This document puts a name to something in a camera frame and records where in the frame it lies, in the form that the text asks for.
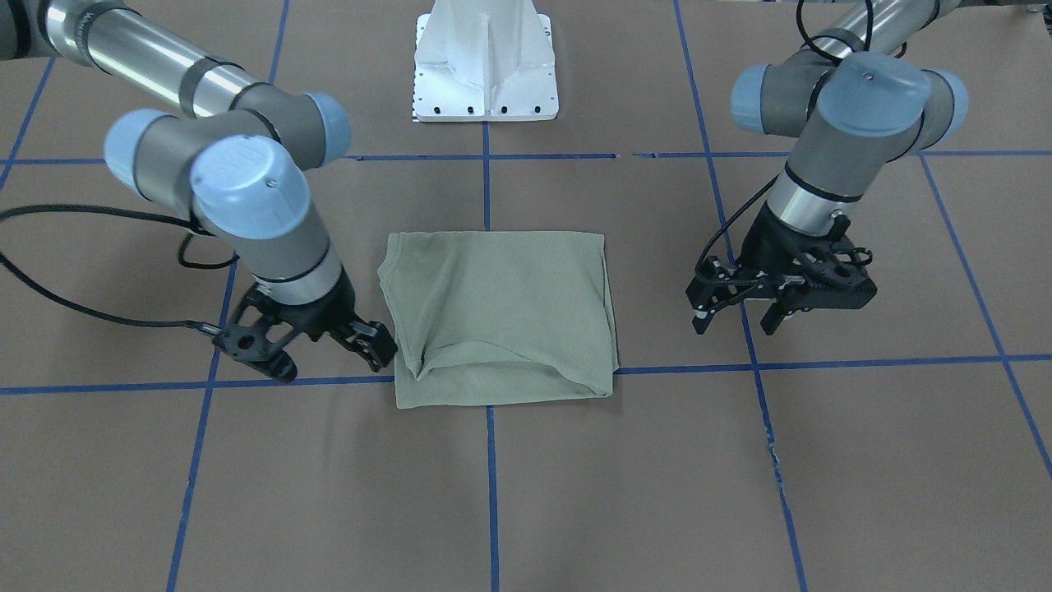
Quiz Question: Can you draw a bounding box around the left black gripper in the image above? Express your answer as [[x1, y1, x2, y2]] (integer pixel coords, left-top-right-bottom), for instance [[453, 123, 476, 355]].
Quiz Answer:
[[687, 205, 850, 335]]

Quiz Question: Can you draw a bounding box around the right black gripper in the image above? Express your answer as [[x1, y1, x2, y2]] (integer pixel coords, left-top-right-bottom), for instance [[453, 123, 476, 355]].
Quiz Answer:
[[247, 272, 398, 371]]

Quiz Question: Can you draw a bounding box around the olive green long-sleeve shirt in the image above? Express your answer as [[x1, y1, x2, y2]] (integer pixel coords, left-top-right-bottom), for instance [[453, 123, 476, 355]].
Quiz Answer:
[[378, 231, 619, 409]]

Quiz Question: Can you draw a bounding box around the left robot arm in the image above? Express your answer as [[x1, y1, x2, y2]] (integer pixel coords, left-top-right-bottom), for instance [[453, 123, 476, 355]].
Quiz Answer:
[[686, 1, 969, 335]]

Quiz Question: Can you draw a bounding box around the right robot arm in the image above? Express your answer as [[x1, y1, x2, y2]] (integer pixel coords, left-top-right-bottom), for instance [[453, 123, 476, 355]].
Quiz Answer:
[[2, 1, 397, 383]]

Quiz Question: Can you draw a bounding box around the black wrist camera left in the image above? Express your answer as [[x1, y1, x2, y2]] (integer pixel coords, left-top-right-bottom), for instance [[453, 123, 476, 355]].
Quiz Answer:
[[782, 239, 878, 311]]

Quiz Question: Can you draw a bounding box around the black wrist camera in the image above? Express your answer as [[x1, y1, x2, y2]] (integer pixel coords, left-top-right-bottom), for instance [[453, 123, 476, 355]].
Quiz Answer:
[[782, 239, 878, 311], [211, 299, 302, 385]]

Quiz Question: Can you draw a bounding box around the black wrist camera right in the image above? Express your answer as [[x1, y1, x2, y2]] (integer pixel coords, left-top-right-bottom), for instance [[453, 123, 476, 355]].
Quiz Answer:
[[211, 299, 302, 385]]

